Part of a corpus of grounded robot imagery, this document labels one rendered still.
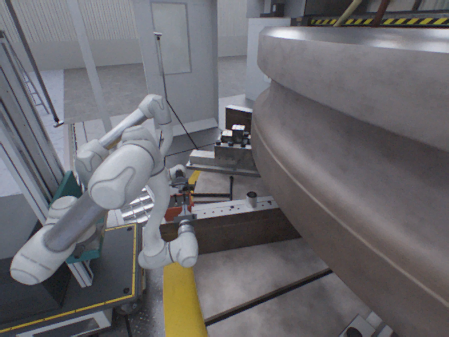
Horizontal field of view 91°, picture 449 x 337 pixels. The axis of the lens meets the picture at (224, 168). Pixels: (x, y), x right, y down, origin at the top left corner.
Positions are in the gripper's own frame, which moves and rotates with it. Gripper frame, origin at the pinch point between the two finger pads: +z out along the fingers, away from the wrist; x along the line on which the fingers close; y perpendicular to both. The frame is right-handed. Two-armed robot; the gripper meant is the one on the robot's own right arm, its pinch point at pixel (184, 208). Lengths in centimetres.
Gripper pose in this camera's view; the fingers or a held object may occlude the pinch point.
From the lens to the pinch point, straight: 140.1
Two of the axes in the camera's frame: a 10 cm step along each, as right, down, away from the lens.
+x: -9.8, 1.0, -1.6
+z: -1.9, -5.3, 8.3
